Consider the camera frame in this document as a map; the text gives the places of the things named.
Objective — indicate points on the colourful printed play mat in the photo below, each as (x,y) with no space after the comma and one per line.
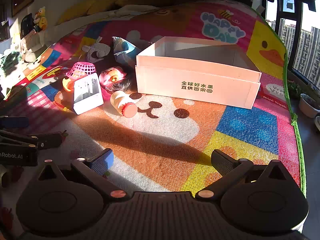
(175,140)

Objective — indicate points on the green cloth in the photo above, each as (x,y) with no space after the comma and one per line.
(9,58)

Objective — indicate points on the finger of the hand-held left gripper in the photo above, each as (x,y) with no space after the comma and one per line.
(15,122)
(47,141)

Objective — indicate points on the small white drink bottle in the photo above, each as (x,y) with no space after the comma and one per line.
(122,103)

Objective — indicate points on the clear plastic wrapper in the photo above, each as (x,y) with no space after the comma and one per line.
(120,86)

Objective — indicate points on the dark paper bag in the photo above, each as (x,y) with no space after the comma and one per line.
(27,25)

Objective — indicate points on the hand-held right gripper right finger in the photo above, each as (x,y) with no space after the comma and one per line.
(222,163)

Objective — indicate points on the yellow plastic toy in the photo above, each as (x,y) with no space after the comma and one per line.
(67,83)

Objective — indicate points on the white cardboard box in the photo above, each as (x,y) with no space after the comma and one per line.
(175,85)

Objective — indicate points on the pink plastic basket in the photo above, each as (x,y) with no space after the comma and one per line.
(81,70)

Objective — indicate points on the pink cartoon toy ball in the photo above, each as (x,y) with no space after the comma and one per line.
(111,76)

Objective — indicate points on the white plastic case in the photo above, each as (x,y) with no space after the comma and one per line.
(87,95)

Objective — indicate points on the yellow plush toy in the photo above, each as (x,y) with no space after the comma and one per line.
(40,18)

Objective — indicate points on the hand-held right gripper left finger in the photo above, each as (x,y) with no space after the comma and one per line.
(102,163)

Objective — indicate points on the white plant pot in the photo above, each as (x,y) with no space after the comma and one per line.
(308,106)

